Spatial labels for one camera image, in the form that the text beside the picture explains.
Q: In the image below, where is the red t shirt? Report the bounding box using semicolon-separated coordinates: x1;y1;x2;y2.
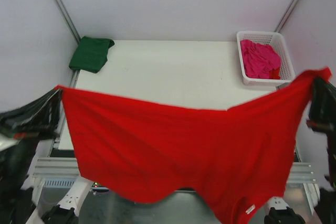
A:
60;68;331;223

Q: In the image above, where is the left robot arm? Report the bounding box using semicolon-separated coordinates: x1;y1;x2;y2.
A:
1;88;93;223

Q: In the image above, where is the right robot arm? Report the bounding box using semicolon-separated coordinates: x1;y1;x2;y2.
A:
264;78;335;223

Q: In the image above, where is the white plastic laundry basket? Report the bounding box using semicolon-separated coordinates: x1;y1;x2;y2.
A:
236;31;295;87

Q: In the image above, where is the pink t shirt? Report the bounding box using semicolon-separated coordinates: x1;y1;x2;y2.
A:
240;39;281;80

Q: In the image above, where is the folded green t shirt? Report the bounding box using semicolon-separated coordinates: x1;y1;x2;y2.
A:
69;36;115;73

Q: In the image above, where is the aluminium frame rail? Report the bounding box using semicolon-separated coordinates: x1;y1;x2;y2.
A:
32;157;317;184

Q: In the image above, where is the left white slotted cable duct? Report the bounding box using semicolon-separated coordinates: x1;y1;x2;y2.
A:
44;178;109;191

